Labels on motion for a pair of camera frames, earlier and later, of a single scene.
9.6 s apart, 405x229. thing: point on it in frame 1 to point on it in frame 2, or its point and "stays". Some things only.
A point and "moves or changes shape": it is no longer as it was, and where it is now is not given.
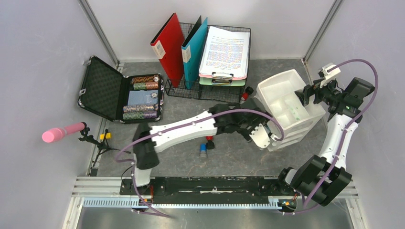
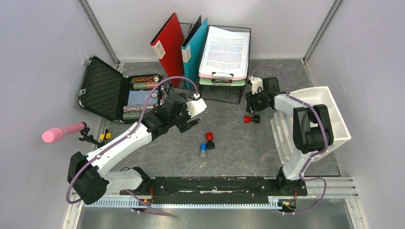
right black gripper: (308, 91) to (251, 105)
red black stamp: (210, 144) stays
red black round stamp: (249, 90) moves or changes shape
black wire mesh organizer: (216, 63) to (184, 29)
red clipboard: (168, 45) stays
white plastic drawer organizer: (277, 93) moves or changes shape
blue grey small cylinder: (203, 151) stays
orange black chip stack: (145, 79) stays
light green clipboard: (207, 80) stays
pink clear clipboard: (222, 76) stays
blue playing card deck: (142, 97) stays
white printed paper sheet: (225, 52) stays
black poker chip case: (128, 99) stays
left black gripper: (245, 133) to (184, 125)
